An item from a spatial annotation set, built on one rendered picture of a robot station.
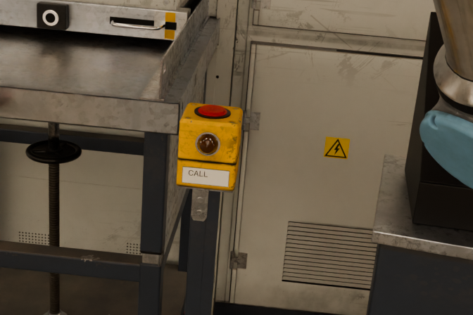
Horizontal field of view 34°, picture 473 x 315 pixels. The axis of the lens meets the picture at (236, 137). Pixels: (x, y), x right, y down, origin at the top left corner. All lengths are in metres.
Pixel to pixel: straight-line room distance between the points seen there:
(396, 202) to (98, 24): 0.72
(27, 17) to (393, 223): 0.88
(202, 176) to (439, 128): 0.33
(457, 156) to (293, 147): 1.07
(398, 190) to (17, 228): 1.25
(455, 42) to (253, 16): 1.10
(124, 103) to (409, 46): 0.88
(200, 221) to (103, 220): 1.06
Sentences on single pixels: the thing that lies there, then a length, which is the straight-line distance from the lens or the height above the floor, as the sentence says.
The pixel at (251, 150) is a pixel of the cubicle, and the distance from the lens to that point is 1.99.
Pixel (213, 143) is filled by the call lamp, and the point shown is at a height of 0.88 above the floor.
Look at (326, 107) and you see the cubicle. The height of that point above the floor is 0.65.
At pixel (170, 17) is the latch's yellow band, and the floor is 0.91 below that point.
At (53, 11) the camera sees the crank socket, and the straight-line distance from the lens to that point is 1.61.
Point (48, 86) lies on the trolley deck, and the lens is 1.34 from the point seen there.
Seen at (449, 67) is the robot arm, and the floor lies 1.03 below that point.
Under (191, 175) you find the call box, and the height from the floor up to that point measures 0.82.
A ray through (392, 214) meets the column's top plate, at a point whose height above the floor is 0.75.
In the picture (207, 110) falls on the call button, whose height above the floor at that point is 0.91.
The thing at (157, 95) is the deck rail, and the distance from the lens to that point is 1.29.
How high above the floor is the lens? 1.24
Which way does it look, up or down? 20 degrees down
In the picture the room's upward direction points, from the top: 5 degrees clockwise
